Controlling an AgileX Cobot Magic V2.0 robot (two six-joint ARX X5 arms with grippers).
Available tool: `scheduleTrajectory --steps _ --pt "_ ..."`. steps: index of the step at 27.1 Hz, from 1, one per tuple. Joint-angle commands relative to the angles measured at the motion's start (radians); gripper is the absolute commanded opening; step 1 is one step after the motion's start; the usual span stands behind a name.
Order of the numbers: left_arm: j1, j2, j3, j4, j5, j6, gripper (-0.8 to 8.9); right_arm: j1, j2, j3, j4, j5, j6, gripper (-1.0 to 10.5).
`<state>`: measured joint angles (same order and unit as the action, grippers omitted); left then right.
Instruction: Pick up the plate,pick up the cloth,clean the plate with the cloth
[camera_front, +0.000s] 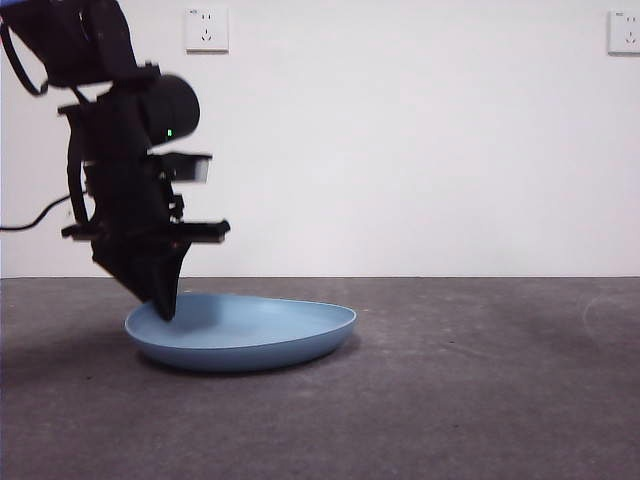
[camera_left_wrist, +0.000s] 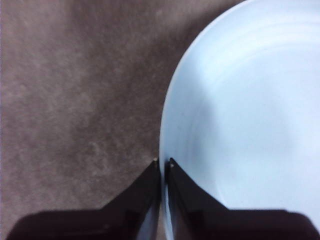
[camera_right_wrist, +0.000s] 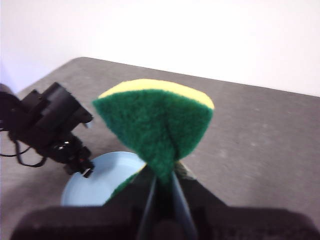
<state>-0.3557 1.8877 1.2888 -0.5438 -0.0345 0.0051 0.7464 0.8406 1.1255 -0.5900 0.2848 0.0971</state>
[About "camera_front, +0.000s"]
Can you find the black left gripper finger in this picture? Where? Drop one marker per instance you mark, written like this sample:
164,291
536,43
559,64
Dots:
171,285
130,270

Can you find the light blue round plate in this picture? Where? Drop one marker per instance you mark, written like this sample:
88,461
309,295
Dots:
250,335

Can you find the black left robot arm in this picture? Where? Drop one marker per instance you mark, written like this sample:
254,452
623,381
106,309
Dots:
100,45

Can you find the pale grey left wrist camera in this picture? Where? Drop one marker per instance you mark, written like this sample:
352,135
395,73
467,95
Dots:
197,169

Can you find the white wall socket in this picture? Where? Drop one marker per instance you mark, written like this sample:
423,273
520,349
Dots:
625,32
207,30

